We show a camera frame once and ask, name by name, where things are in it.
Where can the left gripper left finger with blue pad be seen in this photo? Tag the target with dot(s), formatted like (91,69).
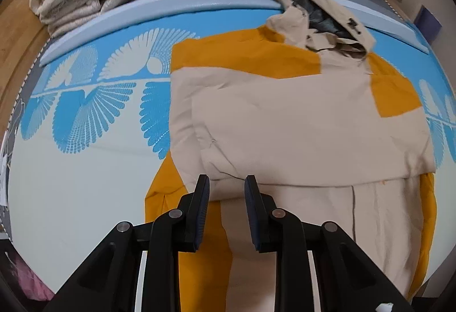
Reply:
(194,207)

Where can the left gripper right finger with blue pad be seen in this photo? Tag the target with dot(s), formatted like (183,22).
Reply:
(261,220)

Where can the beige and orange hooded jacket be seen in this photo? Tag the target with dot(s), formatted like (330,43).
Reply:
(328,128)

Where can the blue and white bed sheet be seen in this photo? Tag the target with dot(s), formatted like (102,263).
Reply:
(95,133)

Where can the purple rolled mat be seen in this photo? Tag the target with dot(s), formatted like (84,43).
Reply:
(427,24)

